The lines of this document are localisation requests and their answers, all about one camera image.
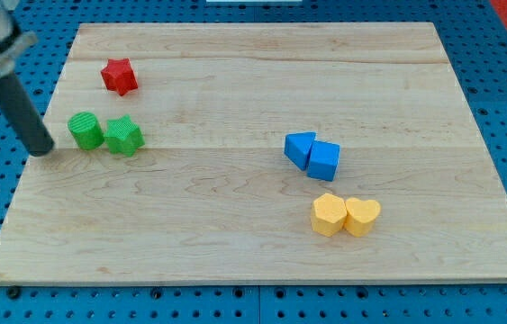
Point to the yellow heart block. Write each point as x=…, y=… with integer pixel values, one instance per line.
x=361, y=216

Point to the green star block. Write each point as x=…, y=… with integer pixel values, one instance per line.
x=123, y=136

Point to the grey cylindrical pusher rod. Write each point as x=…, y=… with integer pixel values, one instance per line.
x=17, y=107

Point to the yellow hexagon block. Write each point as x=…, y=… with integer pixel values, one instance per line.
x=328, y=214

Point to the blue triangle block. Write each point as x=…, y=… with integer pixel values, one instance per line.
x=298, y=148

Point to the red star block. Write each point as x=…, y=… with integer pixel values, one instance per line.
x=119, y=76

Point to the wooden board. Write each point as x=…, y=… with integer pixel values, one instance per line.
x=212, y=199

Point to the blue cube block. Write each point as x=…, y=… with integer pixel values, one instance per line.
x=323, y=160

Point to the green cylinder block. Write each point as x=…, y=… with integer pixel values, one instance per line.
x=86, y=130

